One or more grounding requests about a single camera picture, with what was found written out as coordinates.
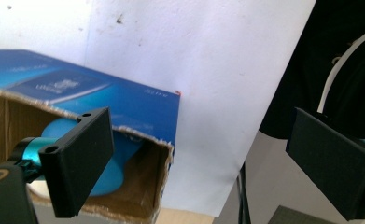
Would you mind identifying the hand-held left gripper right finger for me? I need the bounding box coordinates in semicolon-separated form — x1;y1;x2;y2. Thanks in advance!
285;106;365;222

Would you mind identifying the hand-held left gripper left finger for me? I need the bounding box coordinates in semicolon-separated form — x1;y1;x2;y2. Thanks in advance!
38;106;115;218

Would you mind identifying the blue plastic bottle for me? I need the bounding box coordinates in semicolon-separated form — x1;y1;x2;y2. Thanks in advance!
40;117;146;197

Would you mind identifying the blue cardboard box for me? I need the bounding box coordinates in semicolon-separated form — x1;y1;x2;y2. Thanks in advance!
0;49;181;224

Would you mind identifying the grey block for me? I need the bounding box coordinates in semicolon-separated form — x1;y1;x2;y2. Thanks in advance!
267;204;338;224

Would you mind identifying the white cable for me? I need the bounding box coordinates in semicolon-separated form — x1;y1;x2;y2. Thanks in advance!
316;22;365;114

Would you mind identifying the black cable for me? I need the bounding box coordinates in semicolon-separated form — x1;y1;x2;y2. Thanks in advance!
236;161;251;224

